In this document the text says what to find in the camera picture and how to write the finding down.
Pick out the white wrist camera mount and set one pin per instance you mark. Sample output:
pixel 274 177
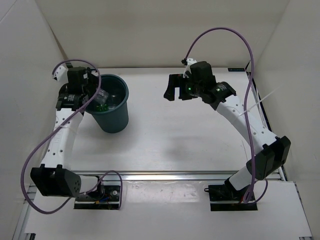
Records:
pixel 60 74
pixel 188 62

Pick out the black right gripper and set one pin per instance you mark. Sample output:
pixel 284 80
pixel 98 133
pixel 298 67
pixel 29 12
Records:
pixel 175 81

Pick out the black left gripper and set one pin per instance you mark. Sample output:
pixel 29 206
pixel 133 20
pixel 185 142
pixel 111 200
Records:
pixel 93 83

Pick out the white zip tie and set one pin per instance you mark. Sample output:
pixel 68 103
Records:
pixel 262 99

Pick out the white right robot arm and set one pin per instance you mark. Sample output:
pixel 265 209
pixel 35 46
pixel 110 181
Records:
pixel 268 151

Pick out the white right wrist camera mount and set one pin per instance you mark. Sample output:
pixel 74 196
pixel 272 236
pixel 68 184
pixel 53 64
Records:
pixel 188 62

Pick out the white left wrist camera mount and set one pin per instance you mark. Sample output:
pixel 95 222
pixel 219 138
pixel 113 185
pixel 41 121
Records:
pixel 60 74

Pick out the green plastic bottle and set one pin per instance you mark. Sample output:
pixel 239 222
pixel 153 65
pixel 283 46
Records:
pixel 102 108

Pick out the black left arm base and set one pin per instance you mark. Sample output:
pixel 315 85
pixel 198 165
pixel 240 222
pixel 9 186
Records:
pixel 106 196

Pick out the dark green plastic bin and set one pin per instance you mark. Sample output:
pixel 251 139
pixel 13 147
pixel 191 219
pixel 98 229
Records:
pixel 116 118

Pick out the clear crushed plastic bottle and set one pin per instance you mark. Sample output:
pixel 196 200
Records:
pixel 101 97

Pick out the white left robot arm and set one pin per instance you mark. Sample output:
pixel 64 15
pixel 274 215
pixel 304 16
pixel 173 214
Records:
pixel 54 178

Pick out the aluminium table edge rail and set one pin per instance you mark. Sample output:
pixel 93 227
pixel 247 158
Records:
pixel 172 175

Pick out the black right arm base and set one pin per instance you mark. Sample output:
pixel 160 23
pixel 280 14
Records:
pixel 222 200

